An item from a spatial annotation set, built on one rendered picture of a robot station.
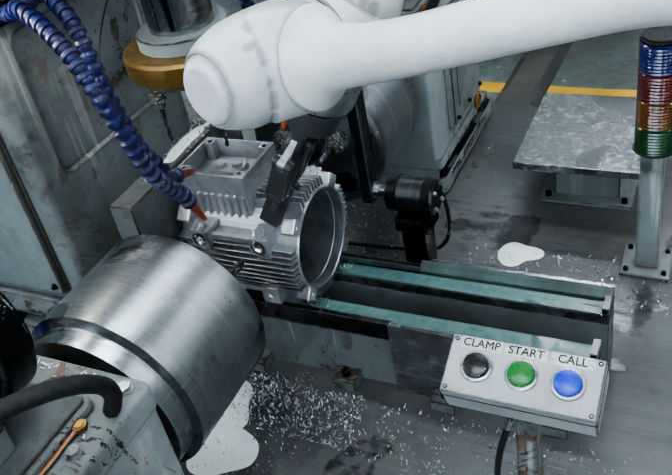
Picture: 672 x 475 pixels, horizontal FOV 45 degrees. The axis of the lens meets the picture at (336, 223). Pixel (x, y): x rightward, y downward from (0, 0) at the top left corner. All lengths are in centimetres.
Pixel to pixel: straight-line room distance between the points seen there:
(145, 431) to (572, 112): 109
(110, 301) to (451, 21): 51
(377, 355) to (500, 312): 20
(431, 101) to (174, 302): 75
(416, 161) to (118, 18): 64
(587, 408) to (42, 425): 55
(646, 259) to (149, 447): 89
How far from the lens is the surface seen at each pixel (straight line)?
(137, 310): 98
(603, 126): 163
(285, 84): 77
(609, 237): 154
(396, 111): 143
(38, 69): 122
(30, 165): 122
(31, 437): 86
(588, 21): 75
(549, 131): 162
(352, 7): 88
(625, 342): 135
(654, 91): 128
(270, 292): 122
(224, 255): 123
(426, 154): 163
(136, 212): 119
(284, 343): 134
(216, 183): 121
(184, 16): 111
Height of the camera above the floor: 174
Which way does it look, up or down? 35 degrees down
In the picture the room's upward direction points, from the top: 12 degrees counter-clockwise
